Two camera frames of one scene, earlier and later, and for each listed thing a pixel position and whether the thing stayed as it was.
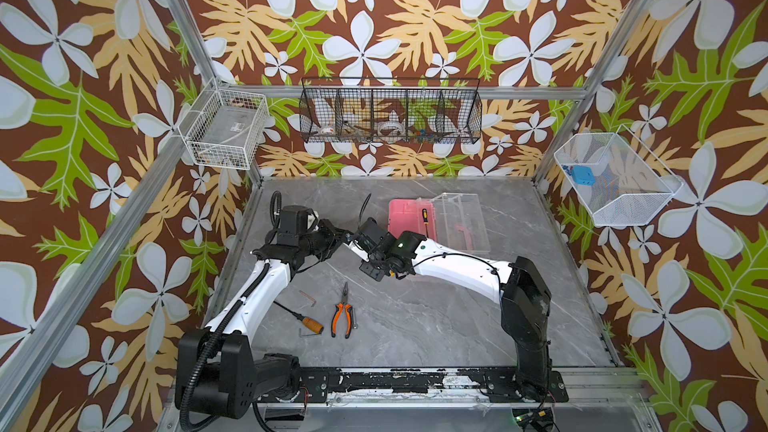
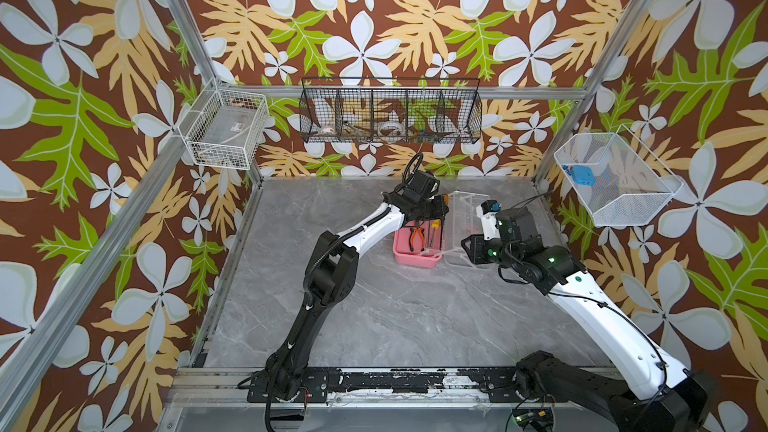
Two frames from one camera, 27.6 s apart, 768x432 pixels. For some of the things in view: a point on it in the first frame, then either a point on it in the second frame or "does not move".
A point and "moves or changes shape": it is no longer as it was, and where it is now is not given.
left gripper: [336, 241] -> [442, 212]
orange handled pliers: [345, 303] moves or changes shape
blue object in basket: [583, 175] does not move
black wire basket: [391, 110] does not move
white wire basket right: [631, 183] does not move
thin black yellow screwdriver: [425, 215] moves or changes shape
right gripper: [372, 246] -> [474, 247]
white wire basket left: [224, 127] does not move
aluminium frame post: [182, 12] does not move
